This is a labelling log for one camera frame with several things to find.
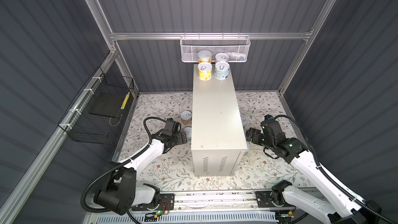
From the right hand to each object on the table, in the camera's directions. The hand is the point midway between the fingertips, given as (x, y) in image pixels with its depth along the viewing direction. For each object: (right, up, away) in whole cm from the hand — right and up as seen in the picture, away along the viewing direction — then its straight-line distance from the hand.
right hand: (254, 135), depth 78 cm
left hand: (-41, -3, +11) cm, 43 cm away
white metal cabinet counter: (-21, +2, -21) cm, 30 cm away
